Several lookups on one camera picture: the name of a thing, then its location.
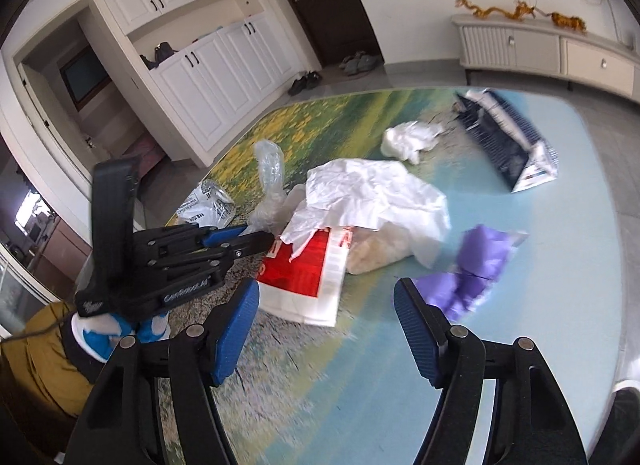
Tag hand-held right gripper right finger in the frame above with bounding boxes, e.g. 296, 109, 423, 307
393, 277, 588, 465

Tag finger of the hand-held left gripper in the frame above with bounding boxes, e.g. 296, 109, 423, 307
132, 224, 250, 253
150, 232, 277, 273

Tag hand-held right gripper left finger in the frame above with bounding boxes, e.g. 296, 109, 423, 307
65, 279, 261, 465

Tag white printed packet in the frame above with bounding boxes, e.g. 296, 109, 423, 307
176, 180, 235, 226

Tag red white plastic bag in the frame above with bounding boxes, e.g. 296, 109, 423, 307
257, 225, 353, 327

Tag clear plastic bag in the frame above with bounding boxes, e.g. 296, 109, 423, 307
247, 141, 306, 233

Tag purple ribbon wrapping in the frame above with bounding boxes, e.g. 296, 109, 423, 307
415, 225, 528, 323

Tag clear bag beige contents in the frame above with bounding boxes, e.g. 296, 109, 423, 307
345, 227, 416, 276

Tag white tissue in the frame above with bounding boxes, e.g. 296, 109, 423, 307
381, 121, 446, 164

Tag blue white milk carton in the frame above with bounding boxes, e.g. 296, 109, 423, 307
452, 89, 560, 193

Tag person's left hand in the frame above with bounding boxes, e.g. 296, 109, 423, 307
70, 310, 171, 363

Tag mustard yellow cloth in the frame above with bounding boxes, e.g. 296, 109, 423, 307
0, 300, 101, 418

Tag landscape printed table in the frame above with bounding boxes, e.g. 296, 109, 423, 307
165, 87, 640, 465

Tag white panelled cabinet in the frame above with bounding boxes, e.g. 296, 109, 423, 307
87, 0, 321, 168

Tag dark framed panel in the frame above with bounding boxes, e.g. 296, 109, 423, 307
60, 45, 111, 110

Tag black handbag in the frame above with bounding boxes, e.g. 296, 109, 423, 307
139, 42, 176, 70

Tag dark brown door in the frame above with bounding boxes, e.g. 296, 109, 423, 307
260, 0, 383, 68

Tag white television cabinet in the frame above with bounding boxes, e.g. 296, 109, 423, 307
451, 12, 640, 104

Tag golden dragon figurine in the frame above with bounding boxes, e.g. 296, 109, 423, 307
502, 1, 541, 20
455, 0, 506, 20

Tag golden tiger figurine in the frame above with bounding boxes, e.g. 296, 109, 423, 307
550, 12, 587, 34

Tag black television cable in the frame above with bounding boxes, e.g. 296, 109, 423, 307
575, 0, 631, 46

